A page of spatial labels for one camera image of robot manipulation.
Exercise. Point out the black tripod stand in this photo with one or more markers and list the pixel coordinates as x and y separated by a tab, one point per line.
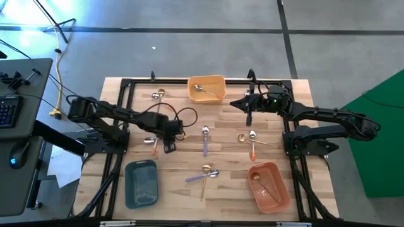
55	24

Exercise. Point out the gold spoon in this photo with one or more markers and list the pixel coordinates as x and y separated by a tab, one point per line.
256	176
206	168
242	137
161	92

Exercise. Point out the green floor mat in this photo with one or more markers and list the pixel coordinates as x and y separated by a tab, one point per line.
378	151

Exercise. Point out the black computer mouse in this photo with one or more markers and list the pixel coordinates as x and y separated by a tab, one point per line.
19	153

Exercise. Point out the white paper sheet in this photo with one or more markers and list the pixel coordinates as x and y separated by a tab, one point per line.
63	170

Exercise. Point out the teal plastic bin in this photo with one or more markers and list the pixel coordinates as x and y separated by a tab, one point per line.
142	189

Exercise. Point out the black desk clamp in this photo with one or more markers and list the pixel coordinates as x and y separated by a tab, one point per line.
15	82

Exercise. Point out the yellow plastic bin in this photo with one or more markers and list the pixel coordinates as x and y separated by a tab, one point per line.
214	82

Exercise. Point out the black metal table frame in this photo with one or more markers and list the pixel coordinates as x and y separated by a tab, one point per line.
142	81

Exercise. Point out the terracotta plastic bin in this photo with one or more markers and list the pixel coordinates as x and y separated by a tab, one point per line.
274	176

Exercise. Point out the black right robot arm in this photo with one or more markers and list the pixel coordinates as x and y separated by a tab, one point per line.
331	113

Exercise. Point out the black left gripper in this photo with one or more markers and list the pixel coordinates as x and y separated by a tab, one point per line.
170	129

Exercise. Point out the black keyboard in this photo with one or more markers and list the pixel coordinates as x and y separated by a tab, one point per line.
9	112

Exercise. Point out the grey desk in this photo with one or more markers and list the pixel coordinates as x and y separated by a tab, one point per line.
31	94

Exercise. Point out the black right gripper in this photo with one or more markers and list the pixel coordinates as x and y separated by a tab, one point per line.
271	102

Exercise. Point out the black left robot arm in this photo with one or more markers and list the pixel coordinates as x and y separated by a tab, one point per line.
126	113

